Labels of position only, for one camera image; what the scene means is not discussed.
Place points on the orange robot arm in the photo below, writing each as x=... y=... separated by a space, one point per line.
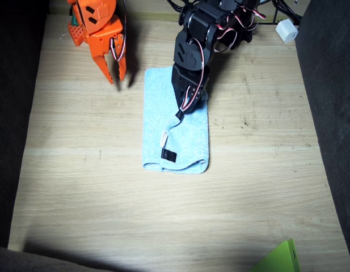
x=95 y=11

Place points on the green table clamp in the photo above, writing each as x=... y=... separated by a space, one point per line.
x=74 y=20

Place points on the lime green wedge box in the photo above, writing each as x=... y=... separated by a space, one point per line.
x=282 y=259

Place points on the white power adapter cube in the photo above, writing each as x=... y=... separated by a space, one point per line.
x=286 y=31

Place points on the light blue towel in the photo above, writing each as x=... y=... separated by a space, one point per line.
x=189 y=136

